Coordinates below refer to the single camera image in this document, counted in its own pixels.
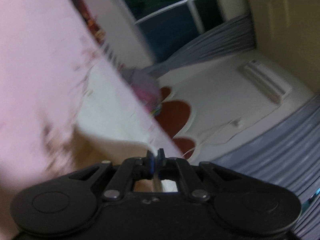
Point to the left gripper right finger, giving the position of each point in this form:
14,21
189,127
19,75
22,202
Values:
183,174

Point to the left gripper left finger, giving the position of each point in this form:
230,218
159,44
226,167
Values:
127,174

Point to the white knit sweater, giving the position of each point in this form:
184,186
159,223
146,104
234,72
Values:
116,124

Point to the stack of folded clothes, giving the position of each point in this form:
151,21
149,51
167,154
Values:
145,87

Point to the red heart headboard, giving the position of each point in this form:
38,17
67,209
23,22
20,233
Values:
173,116

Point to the blue-grey side curtain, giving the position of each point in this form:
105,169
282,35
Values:
286,155

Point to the striped pillow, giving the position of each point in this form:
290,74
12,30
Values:
109,53

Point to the white air conditioner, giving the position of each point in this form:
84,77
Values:
266,80

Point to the right grey curtain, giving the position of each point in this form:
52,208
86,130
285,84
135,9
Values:
233,36

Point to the red patterned blanket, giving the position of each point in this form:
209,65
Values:
94,28

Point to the pink floral bed sheet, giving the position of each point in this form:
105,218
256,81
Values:
47,54

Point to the window with white frame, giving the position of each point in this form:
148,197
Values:
165,26

